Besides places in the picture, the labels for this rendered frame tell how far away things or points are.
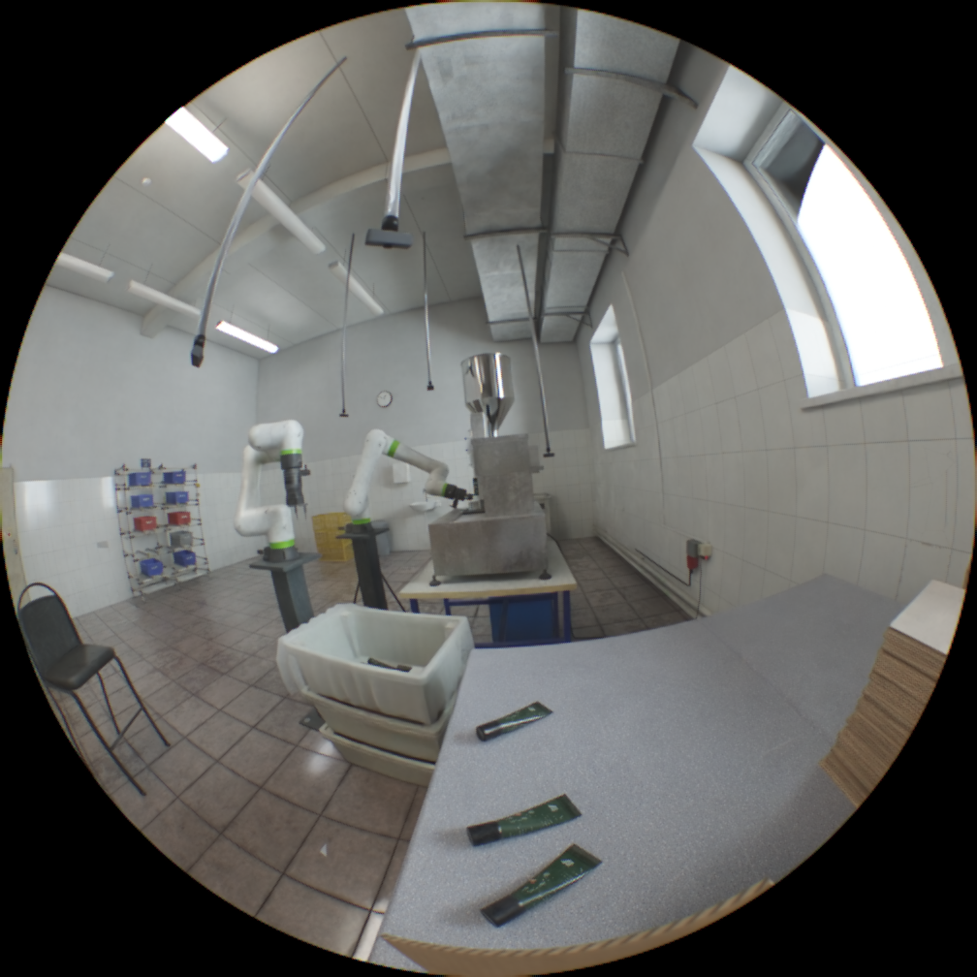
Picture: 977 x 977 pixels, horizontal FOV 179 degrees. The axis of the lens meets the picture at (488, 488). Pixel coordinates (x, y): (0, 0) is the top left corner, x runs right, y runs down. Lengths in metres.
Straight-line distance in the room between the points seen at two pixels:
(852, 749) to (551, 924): 0.42
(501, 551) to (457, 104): 2.63
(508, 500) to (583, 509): 4.03
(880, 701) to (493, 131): 2.82
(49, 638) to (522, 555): 2.44
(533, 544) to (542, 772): 0.93
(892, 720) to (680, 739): 0.35
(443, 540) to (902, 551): 1.78
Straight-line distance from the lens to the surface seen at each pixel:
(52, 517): 5.66
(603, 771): 0.55
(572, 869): 0.46
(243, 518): 1.51
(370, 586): 2.08
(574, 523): 5.29
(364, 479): 1.82
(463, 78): 2.40
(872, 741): 0.57
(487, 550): 1.28
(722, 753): 0.60
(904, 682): 0.51
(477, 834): 0.46
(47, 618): 2.15
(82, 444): 5.84
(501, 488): 1.30
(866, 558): 1.44
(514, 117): 2.55
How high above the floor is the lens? 1.20
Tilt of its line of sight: 3 degrees down
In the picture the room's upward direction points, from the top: 6 degrees counter-clockwise
